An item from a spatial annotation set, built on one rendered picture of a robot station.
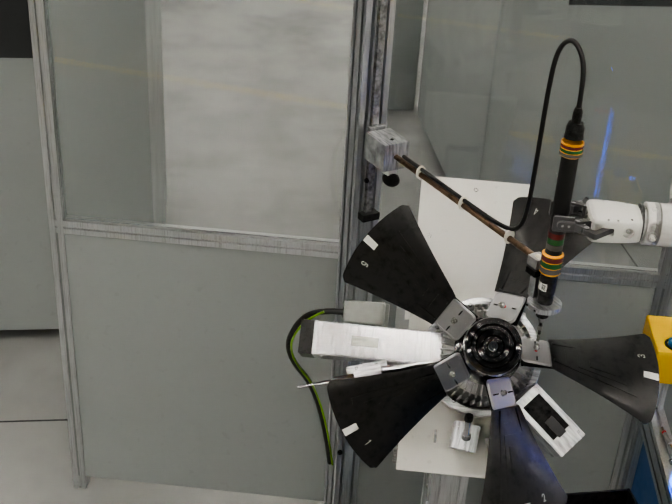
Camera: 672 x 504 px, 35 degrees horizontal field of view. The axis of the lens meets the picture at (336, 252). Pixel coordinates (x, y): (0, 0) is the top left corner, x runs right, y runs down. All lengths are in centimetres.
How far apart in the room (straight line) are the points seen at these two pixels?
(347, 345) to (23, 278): 210
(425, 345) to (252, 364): 97
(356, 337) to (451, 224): 37
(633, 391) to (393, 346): 52
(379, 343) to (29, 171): 198
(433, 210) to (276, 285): 69
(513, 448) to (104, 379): 153
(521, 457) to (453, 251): 53
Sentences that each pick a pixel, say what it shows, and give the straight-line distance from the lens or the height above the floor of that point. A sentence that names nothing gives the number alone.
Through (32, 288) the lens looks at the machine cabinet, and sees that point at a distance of 422.
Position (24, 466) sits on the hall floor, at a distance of 377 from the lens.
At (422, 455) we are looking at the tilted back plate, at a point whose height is 86.
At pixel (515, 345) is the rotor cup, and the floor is 123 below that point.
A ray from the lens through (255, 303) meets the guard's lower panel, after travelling 307.
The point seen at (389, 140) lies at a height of 142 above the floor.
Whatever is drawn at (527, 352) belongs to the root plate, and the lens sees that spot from 224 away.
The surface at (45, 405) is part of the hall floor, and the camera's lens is 401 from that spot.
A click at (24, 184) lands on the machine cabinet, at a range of 401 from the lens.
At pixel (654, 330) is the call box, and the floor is 107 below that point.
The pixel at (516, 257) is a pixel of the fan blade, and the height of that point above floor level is 132.
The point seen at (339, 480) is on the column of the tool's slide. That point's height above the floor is 28.
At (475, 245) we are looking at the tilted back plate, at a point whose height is 124.
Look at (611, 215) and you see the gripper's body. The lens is 207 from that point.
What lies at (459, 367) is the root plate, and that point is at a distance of 223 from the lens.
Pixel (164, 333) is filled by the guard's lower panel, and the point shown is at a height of 65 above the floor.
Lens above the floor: 243
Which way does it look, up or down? 30 degrees down
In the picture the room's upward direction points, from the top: 3 degrees clockwise
